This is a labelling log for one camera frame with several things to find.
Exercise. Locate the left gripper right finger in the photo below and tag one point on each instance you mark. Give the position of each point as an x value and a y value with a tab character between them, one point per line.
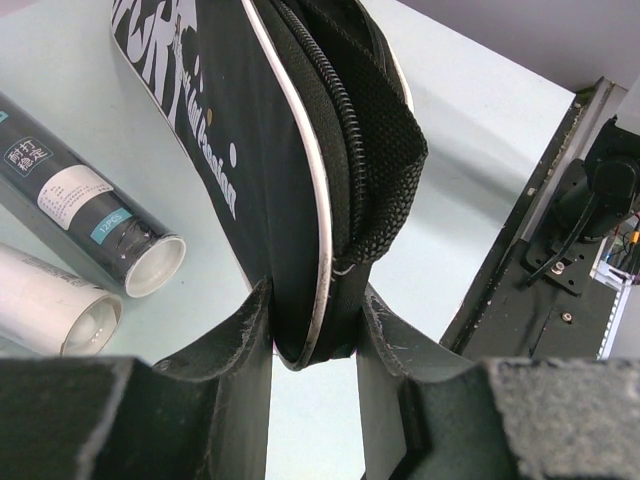
427	413

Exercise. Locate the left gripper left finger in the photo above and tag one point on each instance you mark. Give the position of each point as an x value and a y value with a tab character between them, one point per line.
201	413

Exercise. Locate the white shuttlecock tube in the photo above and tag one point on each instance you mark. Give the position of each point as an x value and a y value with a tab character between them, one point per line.
51	311

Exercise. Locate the black shuttlecock tube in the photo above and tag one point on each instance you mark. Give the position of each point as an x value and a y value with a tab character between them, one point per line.
128	243

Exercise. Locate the black racket cover front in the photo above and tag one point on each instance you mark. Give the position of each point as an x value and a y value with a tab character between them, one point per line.
299	121

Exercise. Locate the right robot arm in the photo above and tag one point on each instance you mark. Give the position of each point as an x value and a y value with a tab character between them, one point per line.
606	195

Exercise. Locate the light green table mat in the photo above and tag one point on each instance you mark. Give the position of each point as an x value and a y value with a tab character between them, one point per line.
487	121

